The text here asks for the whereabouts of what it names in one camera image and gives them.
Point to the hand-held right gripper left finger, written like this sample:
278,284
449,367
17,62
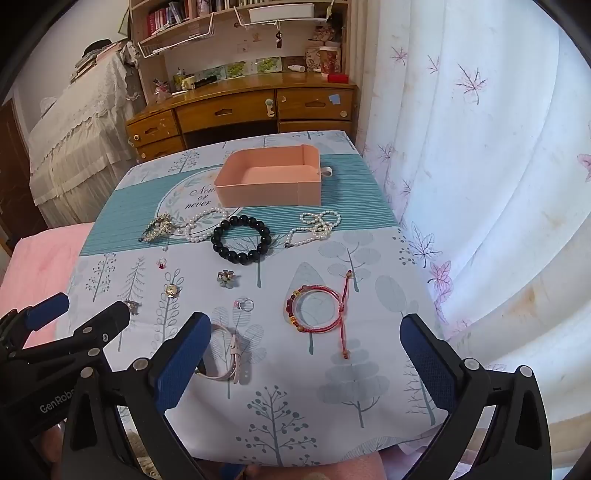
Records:
184,364

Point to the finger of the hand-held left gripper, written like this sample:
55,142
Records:
108,321
46,310

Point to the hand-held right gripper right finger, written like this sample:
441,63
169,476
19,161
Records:
429,364

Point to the gold hair comb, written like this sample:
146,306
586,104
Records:
159,227

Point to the pink jewelry box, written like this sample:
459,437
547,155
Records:
258,194

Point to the small dark earring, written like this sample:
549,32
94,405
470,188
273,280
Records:
133,306

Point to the pink blanket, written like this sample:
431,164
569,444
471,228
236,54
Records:
41,272

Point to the flower brooch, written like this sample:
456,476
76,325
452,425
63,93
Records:
226,278

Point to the white lace bed cover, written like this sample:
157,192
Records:
78,138

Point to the white leaf print curtain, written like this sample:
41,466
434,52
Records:
485,184

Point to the wooden desk with drawers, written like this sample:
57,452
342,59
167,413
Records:
221,113

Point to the black flashlight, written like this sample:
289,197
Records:
204,82

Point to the small red box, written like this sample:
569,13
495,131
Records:
337,78

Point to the row of books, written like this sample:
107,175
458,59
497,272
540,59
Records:
161,18

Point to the floral tin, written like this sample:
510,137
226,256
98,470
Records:
323,59

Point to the wooden bookshelf hutch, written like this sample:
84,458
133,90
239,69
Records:
353,37

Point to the white hanging tray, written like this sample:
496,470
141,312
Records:
281,14

